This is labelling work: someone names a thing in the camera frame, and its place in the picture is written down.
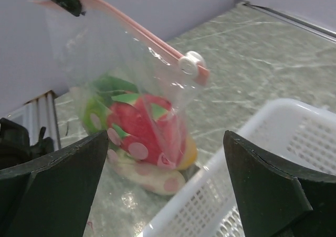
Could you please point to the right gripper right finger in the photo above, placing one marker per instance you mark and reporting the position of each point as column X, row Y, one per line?
column 276, row 197

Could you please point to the red fake dragon fruit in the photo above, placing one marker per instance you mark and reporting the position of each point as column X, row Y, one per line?
column 144, row 126

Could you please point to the green fake apple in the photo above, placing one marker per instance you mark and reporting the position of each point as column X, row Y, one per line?
column 95, row 113

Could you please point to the green fake leafy vegetable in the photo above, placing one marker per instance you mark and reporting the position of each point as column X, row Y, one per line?
column 108, row 86

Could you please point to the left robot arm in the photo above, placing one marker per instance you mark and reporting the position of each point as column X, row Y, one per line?
column 15, row 145

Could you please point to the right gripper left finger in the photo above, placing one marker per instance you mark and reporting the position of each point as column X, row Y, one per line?
column 52, row 195

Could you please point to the clear zip top bag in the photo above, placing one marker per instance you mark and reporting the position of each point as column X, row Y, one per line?
column 104, row 40

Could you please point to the orange fake fruit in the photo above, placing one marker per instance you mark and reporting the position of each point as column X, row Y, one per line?
column 190, row 154

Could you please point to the white rectangular perforated basket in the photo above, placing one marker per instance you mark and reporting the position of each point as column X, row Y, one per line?
column 206, row 205

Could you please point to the aluminium frame rail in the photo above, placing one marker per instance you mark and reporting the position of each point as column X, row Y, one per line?
column 37, row 113

